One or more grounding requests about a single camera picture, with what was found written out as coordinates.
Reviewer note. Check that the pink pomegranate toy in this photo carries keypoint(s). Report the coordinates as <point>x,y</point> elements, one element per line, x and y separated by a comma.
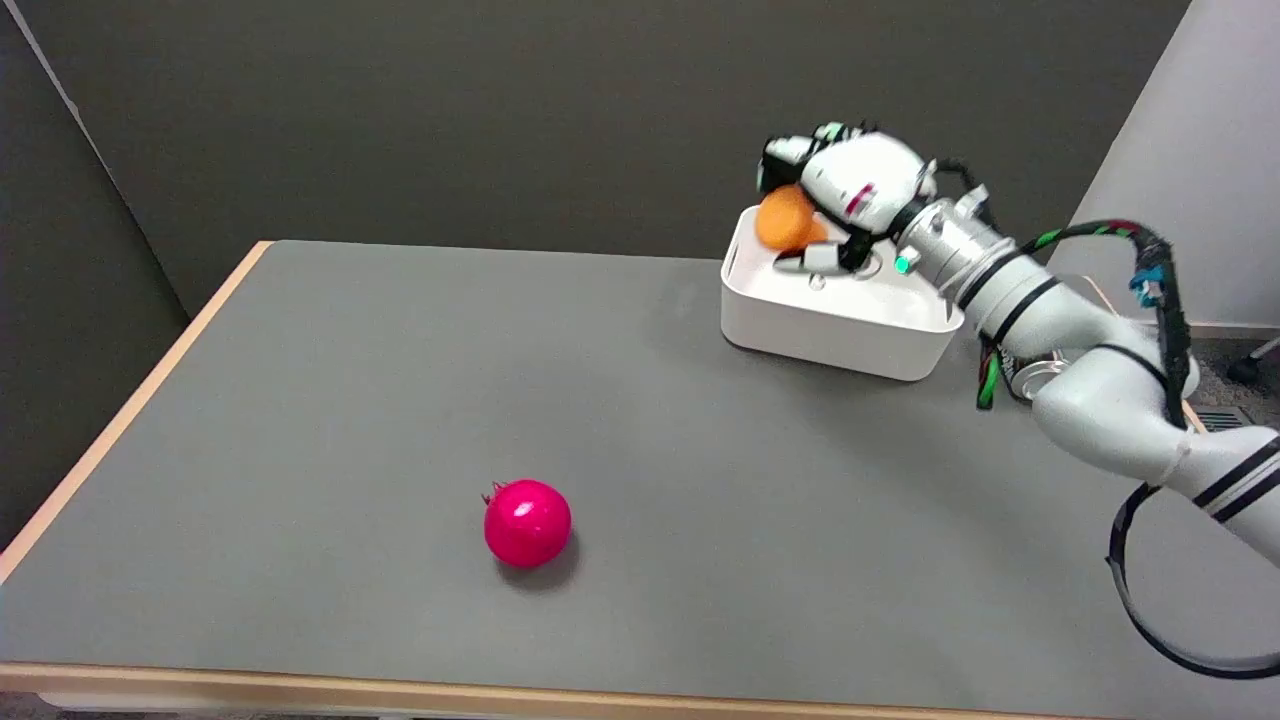
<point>527,523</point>

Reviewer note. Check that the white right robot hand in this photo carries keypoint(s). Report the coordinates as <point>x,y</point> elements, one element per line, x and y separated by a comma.
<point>862,180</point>

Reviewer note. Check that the orange fruit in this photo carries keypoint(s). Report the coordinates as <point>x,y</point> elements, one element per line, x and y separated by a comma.
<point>786,220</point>

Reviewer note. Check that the white plastic box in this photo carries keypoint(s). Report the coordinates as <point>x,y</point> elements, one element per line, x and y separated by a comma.
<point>830,318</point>

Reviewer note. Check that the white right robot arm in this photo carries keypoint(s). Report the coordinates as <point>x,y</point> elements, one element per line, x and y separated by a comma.
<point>1080,350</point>

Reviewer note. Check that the black chair caster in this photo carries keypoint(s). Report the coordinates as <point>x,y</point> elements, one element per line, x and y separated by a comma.
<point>1246,369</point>

